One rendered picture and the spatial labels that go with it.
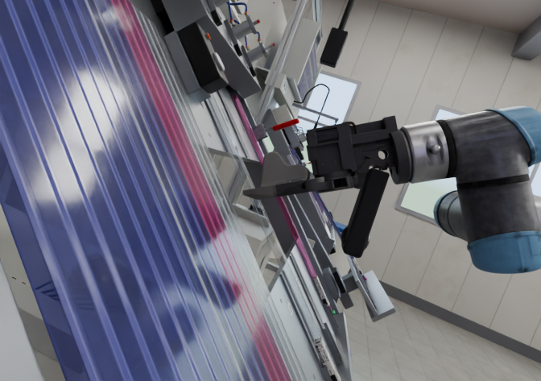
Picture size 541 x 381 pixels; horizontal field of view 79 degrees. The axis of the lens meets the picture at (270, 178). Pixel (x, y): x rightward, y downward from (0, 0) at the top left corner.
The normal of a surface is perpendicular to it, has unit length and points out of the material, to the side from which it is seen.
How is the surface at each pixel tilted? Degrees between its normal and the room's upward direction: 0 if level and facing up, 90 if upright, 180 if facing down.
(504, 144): 88
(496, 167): 95
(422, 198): 90
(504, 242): 102
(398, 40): 90
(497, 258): 108
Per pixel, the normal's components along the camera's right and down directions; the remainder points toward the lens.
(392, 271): -0.24, -0.04
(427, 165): -0.07, 0.46
